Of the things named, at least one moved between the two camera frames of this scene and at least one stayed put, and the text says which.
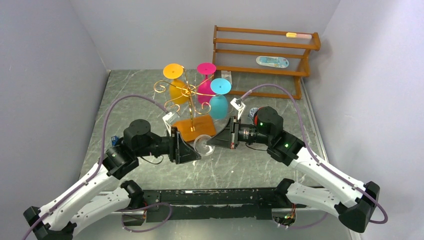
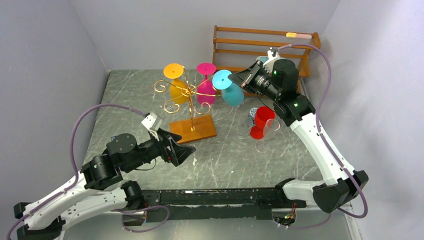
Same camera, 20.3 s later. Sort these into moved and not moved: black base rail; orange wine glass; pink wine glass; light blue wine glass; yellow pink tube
Moved: light blue wine glass
Not moved: yellow pink tube; pink wine glass; black base rail; orange wine glass
